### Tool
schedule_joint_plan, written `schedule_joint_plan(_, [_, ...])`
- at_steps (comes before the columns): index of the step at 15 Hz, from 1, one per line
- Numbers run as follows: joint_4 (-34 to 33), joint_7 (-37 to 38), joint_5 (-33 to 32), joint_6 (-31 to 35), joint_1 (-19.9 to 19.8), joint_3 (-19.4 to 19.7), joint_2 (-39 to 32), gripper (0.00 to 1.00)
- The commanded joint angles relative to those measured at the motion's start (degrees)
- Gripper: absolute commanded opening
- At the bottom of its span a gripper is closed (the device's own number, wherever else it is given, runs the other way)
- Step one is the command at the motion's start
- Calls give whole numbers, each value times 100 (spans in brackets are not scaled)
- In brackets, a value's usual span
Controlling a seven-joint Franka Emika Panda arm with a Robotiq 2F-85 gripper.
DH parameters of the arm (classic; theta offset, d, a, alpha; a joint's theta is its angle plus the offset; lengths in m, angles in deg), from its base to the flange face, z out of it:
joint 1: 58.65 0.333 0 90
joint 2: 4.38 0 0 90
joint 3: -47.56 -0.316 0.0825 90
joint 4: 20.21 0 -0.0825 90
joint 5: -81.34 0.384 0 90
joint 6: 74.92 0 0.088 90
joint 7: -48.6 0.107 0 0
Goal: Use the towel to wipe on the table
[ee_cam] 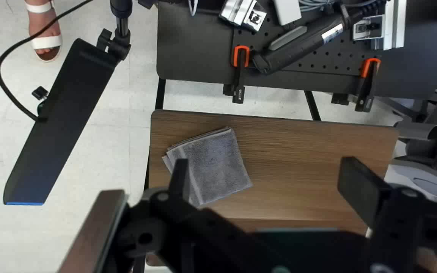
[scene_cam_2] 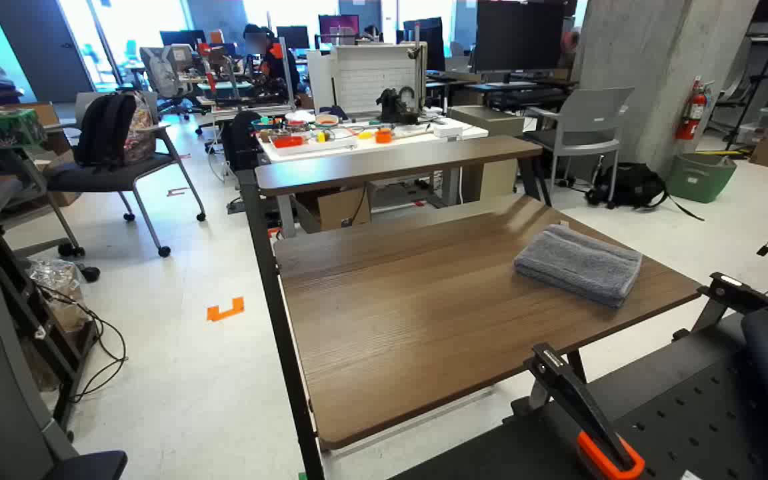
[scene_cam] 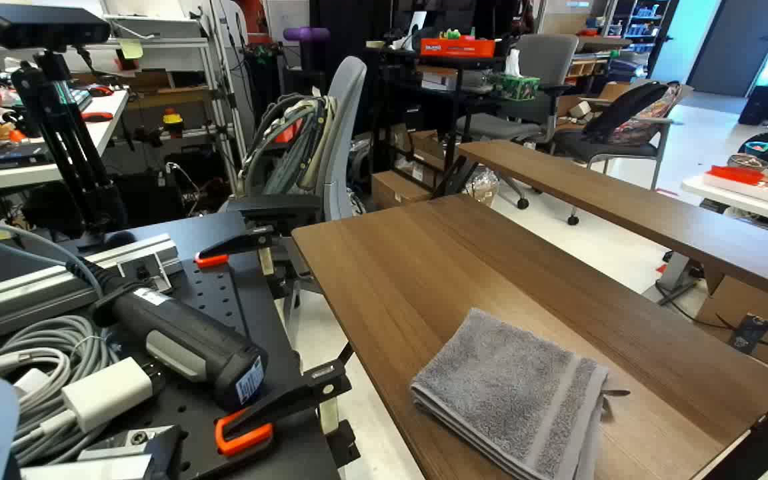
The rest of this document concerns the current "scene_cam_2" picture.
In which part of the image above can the grey folded towel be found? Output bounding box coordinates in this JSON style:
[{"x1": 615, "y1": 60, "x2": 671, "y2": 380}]
[{"x1": 511, "y1": 221, "x2": 645, "y2": 312}]

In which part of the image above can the orange plastic block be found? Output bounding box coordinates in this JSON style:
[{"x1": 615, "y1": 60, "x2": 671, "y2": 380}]
[{"x1": 271, "y1": 132, "x2": 308, "y2": 153}]

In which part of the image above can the black backpack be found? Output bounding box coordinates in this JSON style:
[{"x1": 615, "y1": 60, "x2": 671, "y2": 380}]
[{"x1": 71, "y1": 92, "x2": 140, "y2": 173}]

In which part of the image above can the red fire extinguisher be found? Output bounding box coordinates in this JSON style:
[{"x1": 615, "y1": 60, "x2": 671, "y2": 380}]
[{"x1": 671, "y1": 76, "x2": 711, "y2": 145}]

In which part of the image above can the white panel board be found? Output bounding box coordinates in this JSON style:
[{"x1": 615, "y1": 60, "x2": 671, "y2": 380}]
[{"x1": 328, "y1": 40, "x2": 431, "y2": 118}]

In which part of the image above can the clear plastic bag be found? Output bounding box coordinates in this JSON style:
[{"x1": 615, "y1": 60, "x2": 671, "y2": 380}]
[{"x1": 24, "y1": 256, "x2": 85, "y2": 306}]

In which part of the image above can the seated person in orange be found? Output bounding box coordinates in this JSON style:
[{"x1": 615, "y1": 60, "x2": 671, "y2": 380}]
[{"x1": 239, "y1": 21, "x2": 304, "y2": 101}]

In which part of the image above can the grey swivel chair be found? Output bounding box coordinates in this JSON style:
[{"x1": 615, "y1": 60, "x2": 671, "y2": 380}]
[{"x1": 139, "y1": 44, "x2": 196, "y2": 121}]

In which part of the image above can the dark computer monitor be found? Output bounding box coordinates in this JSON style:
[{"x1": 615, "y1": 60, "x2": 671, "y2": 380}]
[{"x1": 399, "y1": 13, "x2": 447, "y2": 76}]

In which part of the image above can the black device on desk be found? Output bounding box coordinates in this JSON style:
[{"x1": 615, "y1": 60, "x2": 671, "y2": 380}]
[{"x1": 372, "y1": 82, "x2": 424, "y2": 126}]

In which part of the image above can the black clamp with orange handle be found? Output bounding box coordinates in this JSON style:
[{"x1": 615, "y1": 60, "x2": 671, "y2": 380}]
[{"x1": 524, "y1": 344, "x2": 649, "y2": 480}]

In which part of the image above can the black floor cable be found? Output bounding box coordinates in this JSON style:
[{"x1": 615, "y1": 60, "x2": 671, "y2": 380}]
[{"x1": 61, "y1": 302, "x2": 131, "y2": 405}]

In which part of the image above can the black bag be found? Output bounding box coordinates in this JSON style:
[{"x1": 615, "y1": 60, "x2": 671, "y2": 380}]
[{"x1": 584, "y1": 161, "x2": 671, "y2": 214}]

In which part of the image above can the monitor with purple screen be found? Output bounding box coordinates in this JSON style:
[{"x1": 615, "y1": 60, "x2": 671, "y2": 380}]
[{"x1": 313, "y1": 10, "x2": 365, "y2": 49}]

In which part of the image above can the black metal bar clamp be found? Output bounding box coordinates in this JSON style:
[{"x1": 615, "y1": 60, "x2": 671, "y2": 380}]
[{"x1": 671, "y1": 270, "x2": 768, "y2": 344}]

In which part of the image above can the grey chair with metal legs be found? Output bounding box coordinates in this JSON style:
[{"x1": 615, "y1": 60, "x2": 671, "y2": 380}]
[{"x1": 524, "y1": 86, "x2": 636, "y2": 210}]

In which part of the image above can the black perforated mounting board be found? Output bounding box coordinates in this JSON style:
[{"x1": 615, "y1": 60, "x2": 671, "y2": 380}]
[{"x1": 392, "y1": 310, "x2": 768, "y2": 480}]

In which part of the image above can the black metal rack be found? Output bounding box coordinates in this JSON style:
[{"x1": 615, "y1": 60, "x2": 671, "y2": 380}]
[{"x1": 0, "y1": 109, "x2": 104, "y2": 433}]

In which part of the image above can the white tray with small items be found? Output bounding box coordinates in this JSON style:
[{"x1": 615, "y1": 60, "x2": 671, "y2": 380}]
[{"x1": 256, "y1": 109, "x2": 491, "y2": 165}]

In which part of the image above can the green basket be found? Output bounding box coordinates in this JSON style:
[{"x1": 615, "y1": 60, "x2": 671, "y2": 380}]
[{"x1": 663, "y1": 153, "x2": 741, "y2": 205}]

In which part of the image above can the black metal table frame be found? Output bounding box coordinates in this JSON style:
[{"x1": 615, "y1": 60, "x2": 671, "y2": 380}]
[{"x1": 235, "y1": 165, "x2": 329, "y2": 480}]

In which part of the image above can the wooden desk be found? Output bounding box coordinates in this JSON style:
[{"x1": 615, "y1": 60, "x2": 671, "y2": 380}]
[{"x1": 252, "y1": 133, "x2": 548, "y2": 241}]

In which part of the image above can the large black screen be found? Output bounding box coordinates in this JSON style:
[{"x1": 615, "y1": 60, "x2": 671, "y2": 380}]
[{"x1": 469, "y1": 0, "x2": 577, "y2": 76}]

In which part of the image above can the black rolling chair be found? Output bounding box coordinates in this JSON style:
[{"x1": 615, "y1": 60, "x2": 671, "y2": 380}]
[{"x1": 45, "y1": 88, "x2": 209, "y2": 262}]

